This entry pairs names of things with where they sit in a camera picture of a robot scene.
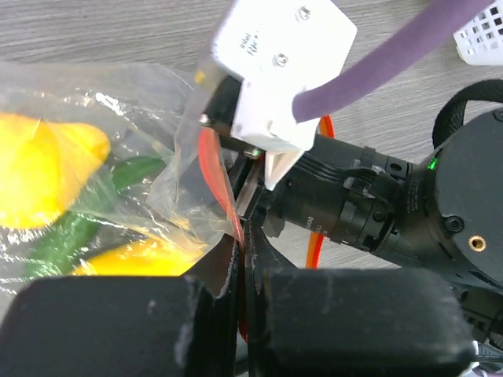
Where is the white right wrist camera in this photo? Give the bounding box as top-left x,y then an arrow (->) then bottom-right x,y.
197,1 -> 357,190

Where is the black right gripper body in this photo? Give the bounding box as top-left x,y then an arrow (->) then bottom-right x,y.
203,76 -> 413,251

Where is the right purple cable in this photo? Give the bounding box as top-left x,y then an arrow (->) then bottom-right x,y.
292,0 -> 496,126

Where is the yellow fake bell pepper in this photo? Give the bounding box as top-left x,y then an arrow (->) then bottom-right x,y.
1,112 -> 111,229

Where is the yellow fake lemon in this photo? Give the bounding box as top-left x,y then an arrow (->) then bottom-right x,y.
70,239 -> 204,276

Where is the green fake chili pepper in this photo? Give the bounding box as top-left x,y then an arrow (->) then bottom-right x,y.
25,156 -> 166,278

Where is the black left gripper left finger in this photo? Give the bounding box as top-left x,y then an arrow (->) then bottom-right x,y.
1,236 -> 241,376

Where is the clear zip top bag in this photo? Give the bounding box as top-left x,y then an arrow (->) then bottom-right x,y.
1,61 -> 241,299

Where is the white plastic basket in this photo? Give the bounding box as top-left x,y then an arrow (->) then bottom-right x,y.
453,0 -> 503,66

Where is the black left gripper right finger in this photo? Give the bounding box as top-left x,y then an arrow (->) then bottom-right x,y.
244,224 -> 475,376

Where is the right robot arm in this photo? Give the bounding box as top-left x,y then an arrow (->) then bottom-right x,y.
237,79 -> 502,347

